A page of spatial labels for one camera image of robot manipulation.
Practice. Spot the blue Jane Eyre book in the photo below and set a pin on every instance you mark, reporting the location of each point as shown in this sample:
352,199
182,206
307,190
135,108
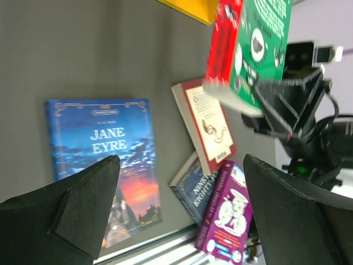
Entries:
85,131

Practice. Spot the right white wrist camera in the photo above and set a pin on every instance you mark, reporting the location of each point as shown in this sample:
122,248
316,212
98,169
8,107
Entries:
306,54

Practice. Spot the yellow wooden shelf cabinet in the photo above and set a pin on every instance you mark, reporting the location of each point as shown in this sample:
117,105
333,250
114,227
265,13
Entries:
204,11

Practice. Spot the purple 117-Storey Treehouse book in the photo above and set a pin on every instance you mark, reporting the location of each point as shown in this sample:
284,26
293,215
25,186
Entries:
225,227

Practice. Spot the cream red-edged book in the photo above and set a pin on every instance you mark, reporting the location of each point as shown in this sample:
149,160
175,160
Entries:
206,123

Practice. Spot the aluminium mounting rail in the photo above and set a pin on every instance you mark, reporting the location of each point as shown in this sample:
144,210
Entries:
176,247

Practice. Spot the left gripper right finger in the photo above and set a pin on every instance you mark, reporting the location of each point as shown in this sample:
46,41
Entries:
297,222

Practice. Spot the green treehouse book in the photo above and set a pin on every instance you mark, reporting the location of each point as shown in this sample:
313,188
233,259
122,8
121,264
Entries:
248,45

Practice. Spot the dark blue Nineteen Eighty-Four book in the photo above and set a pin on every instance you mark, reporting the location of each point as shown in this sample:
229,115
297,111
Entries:
193,188

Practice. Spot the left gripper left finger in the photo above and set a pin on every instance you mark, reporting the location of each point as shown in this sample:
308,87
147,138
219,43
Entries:
63,222

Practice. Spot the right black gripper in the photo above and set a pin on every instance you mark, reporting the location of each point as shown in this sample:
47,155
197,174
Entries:
288,107

